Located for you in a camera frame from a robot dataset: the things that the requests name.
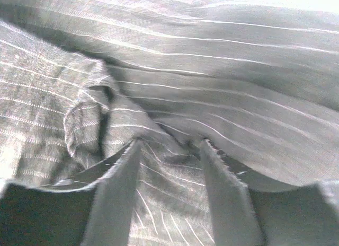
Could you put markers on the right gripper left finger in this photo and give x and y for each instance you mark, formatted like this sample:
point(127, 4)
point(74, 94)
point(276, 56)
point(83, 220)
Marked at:
point(94, 207)

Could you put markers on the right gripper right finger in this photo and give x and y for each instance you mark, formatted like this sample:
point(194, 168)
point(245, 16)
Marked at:
point(249, 208)

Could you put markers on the dark striped long sleeve shirt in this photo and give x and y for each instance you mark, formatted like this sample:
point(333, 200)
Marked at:
point(258, 79)

